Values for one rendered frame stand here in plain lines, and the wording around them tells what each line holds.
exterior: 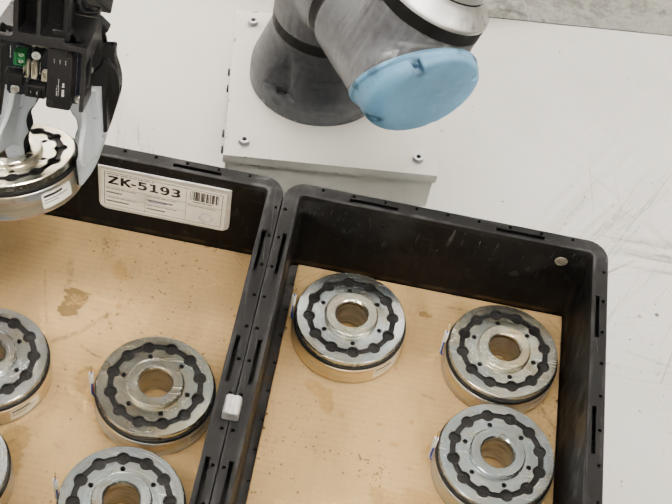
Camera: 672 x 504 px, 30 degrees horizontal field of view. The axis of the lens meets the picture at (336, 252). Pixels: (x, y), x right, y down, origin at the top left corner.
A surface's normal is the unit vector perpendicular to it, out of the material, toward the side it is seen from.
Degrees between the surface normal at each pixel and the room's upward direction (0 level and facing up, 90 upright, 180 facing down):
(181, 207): 90
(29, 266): 0
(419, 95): 97
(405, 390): 0
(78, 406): 0
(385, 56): 39
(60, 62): 71
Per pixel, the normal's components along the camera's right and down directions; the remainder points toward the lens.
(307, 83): -0.16, 0.53
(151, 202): -0.15, 0.77
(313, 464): 0.12, -0.61
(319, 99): 0.05, 0.57
